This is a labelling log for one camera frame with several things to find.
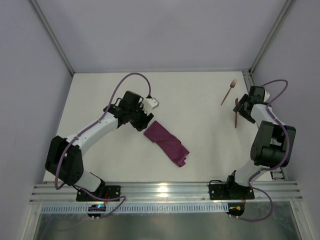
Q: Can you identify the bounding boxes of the right aluminium frame post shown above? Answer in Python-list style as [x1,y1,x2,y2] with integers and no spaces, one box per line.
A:
[249,0,297,75]

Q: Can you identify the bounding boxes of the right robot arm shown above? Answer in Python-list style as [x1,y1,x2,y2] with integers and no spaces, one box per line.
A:
[224,86,296,200]

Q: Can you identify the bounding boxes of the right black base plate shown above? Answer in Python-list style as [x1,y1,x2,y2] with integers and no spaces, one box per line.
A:
[208,182,255,201]

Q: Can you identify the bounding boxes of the left aluminium frame post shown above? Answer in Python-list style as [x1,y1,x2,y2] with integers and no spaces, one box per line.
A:
[28,0,75,77]

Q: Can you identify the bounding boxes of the right controller board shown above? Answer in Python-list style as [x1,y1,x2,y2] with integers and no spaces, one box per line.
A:
[226,204,245,218]

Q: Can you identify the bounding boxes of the aluminium rail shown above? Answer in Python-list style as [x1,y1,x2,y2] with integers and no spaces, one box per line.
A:
[29,181,303,204]
[241,70,286,181]

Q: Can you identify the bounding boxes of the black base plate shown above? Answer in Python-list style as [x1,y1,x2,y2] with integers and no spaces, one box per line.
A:
[208,182,255,201]
[76,183,121,202]

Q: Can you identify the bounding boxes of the slotted grey cable duct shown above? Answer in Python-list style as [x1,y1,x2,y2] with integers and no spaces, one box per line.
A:
[40,202,228,214]

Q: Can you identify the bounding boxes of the controller board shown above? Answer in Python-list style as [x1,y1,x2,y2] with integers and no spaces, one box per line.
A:
[87,204,106,219]
[226,204,245,218]

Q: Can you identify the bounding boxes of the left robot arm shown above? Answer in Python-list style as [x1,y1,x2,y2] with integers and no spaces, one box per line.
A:
[45,91,159,194]

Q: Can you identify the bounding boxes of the purple satin napkin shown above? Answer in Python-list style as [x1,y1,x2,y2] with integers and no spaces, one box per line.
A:
[143,120,190,168]

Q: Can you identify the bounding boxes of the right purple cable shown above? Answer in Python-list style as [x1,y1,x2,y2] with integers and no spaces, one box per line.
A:
[238,79,291,222]

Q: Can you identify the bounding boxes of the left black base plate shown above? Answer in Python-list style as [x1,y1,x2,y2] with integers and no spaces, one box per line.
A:
[76,183,121,202]

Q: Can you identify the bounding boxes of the left controller board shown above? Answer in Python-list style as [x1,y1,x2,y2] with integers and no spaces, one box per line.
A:
[87,204,106,219]

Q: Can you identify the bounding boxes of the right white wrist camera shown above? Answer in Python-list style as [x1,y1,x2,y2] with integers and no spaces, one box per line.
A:
[264,91,270,102]

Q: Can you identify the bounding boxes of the right side aluminium rail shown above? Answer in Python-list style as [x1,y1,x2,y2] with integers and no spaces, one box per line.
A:
[241,70,286,181]

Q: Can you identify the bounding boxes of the aluminium front rail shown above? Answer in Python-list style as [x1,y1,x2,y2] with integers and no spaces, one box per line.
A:
[29,181,303,204]

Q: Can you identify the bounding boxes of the aluminium frame post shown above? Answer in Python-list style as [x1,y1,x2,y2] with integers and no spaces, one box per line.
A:
[249,0,297,75]
[28,0,75,77]

